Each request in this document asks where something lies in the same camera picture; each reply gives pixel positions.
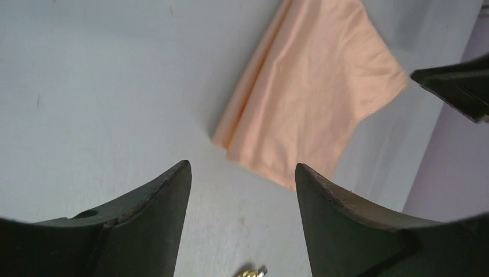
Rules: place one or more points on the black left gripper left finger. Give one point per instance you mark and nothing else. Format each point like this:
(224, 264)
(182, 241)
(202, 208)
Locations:
(136, 234)

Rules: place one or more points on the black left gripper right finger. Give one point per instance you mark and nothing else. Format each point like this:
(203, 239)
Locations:
(347, 235)

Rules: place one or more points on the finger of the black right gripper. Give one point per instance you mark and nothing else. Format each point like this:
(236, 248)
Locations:
(462, 86)

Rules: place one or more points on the peach satin napkin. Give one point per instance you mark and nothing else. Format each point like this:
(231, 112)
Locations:
(319, 70)

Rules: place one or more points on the gold spoon dark handle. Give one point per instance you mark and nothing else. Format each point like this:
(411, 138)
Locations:
(260, 272)

